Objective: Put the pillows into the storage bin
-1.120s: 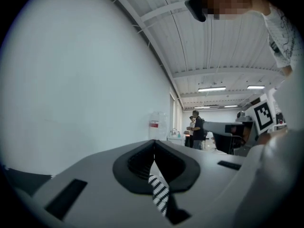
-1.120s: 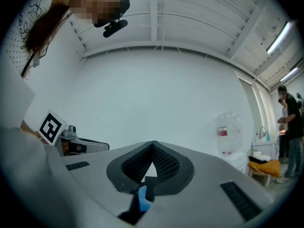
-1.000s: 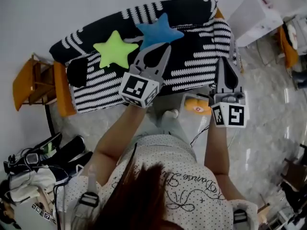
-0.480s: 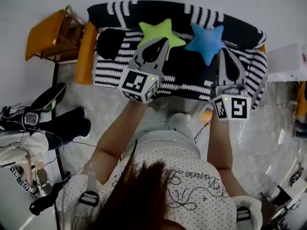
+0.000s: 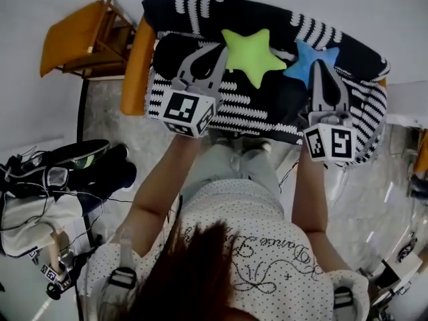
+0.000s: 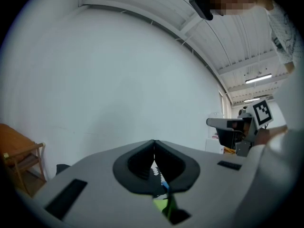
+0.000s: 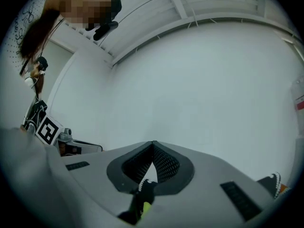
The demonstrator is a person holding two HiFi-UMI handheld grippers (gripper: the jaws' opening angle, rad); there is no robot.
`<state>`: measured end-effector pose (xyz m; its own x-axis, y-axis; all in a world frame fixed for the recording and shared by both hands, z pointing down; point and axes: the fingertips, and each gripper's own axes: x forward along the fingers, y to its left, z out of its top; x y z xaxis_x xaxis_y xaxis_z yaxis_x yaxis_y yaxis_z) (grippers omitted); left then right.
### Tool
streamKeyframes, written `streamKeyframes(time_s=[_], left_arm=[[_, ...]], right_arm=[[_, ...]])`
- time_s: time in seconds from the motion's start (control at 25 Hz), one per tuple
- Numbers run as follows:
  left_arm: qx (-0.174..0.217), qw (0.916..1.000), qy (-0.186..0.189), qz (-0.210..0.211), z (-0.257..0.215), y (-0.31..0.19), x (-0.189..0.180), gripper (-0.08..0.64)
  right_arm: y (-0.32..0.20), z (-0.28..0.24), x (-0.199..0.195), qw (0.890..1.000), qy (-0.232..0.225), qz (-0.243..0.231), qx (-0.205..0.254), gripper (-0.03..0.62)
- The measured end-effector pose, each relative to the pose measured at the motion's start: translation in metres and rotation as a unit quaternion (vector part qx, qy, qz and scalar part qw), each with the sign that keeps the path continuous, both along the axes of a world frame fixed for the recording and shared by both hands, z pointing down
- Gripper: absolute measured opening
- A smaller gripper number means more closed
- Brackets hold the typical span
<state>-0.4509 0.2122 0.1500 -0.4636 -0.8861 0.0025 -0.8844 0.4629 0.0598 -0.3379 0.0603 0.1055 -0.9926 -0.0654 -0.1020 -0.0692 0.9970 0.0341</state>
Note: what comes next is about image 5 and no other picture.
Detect black rolled bag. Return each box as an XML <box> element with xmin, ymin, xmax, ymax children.
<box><xmin>95</xmin><ymin>144</ymin><xmax>138</xmax><ymax>195</ymax></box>

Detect gray shoulder strap with buckle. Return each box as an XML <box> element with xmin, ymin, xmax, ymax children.
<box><xmin>332</xmin><ymin>286</ymin><xmax>355</xmax><ymax>310</ymax></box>
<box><xmin>106</xmin><ymin>235</ymin><xmax>138</xmax><ymax>292</ymax></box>

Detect black helmet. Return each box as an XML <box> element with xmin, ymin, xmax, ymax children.
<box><xmin>39</xmin><ymin>138</ymin><xmax>111</xmax><ymax>172</ymax></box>

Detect person's left forearm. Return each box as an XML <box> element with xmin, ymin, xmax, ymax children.
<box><xmin>132</xmin><ymin>134</ymin><xmax>201</xmax><ymax>257</ymax></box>

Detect person's light jeans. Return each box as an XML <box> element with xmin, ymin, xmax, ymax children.
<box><xmin>182</xmin><ymin>138</ymin><xmax>284</xmax><ymax>200</ymax></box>

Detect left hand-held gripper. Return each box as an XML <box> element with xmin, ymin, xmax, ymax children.
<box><xmin>161</xmin><ymin>43</ymin><xmax>229</xmax><ymax>140</ymax></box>

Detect blue star plush toy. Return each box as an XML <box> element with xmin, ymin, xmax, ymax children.
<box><xmin>283</xmin><ymin>38</ymin><xmax>340</xmax><ymax>90</ymax></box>

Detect person's right forearm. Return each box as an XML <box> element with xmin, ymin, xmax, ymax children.
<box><xmin>290</xmin><ymin>148</ymin><xmax>352</xmax><ymax>274</ymax></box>

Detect person's white dotted shirt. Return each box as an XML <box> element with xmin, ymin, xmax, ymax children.
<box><xmin>77</xmin><ymin>179</ymin><xmax>370</xmax><ymax>321</ymax></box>

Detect white fabric bag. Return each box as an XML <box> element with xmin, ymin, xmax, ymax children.
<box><xmin>0</xmin><ymin>192</ymin><xmax>83</xmax><ymax>257</ymax></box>

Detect orange lounge chair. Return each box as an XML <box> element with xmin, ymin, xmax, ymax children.
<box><xmin>411</xmin><ymin>138</ymin><xmax>428</xmax><ymax>177</ymax></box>

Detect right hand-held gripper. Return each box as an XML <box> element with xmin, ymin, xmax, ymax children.
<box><xmin>303</xmin><ymin>60</ymin><xmax>356</xmax><ymax>165</ymax></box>

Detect black white striped blanket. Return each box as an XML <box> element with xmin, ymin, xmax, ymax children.
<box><xmin>142</xmin><ymin>0</ymin><xmax>391</xmax><ymax>167</ymax></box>

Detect green star plush toy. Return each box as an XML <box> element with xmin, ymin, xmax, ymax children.
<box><xmin>221</xmin><ymin>28</ymin><xmax>288</xmax><ymax>90</ymax></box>

